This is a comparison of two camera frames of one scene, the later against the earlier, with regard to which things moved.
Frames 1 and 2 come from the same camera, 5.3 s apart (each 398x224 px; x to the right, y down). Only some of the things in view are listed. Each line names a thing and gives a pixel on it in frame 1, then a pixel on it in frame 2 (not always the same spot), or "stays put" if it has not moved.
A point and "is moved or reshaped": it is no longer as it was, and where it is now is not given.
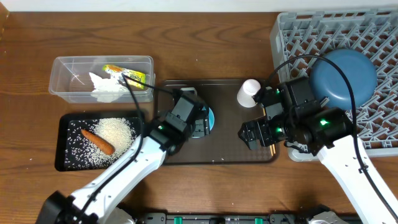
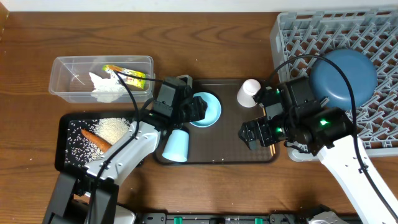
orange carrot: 98,143 stays put
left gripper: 203,118 to 199,108
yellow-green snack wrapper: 137,76 stays put
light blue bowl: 211,119 is moved or reshaped
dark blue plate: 329,84 stays put
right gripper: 262,124 stays put
